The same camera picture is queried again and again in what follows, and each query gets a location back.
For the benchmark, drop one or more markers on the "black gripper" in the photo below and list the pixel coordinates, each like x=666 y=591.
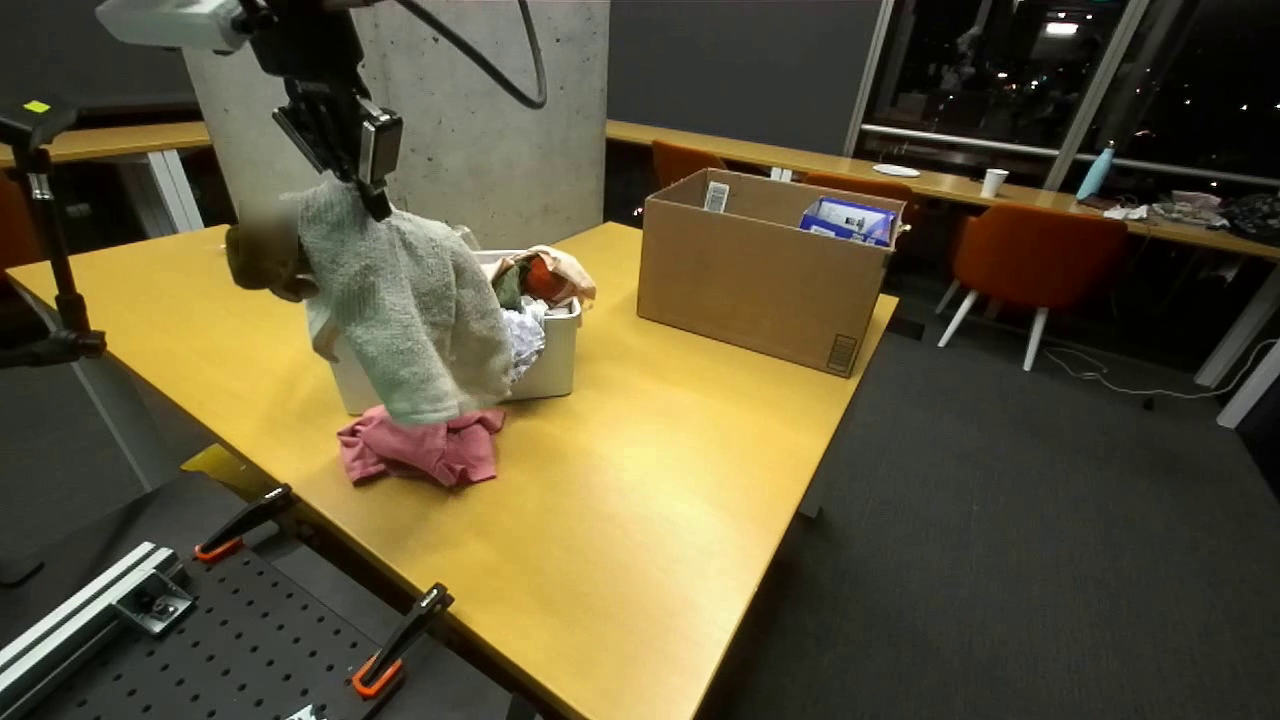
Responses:
x=321 y=123

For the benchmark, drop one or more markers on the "white terry towel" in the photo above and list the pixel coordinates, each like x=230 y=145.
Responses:
x=401 y=304

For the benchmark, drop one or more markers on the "brown moose plush toy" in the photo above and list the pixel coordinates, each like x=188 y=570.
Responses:
x=265 y=260

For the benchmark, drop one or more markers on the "white plastic basket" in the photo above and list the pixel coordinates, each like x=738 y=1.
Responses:
x=552 y=352

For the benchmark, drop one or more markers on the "concrete pillar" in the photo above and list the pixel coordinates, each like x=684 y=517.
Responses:
x=443 y=123

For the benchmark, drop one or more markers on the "lavender patterned cloth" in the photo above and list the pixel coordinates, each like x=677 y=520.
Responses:
x=527 y=341

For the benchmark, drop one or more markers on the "pink cloth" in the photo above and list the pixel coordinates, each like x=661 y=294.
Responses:
x=425 y=450

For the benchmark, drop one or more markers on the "orange chair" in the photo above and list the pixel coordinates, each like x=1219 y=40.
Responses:
x=680 y=160
x=1033 y=260

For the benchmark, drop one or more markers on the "orange black spring clamp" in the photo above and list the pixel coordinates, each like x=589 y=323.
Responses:
x=401 y=643
x=243 y=527

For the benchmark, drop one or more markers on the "cardboard box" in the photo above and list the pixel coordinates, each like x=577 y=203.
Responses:
x=747 y=272

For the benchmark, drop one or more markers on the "black perforated board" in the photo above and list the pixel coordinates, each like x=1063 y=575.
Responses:
x=253 y=643

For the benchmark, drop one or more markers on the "blue carton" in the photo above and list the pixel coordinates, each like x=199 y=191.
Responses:
x=847 y=223

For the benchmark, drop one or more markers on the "long wooden desk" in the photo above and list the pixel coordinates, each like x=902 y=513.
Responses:
x=934 y=180

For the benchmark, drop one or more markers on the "white cup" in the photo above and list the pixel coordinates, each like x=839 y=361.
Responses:
x=992 y=180

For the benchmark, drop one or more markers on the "blue bottle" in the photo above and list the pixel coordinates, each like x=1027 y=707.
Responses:
x=1092 y=168

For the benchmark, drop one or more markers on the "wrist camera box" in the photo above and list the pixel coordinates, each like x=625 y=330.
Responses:
x=381 y=145

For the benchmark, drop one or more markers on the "black camera tripod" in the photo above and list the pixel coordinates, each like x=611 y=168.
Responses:
x=60 y=265

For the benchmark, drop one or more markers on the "aluminium rail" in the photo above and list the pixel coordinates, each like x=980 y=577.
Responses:
x=83 y=615

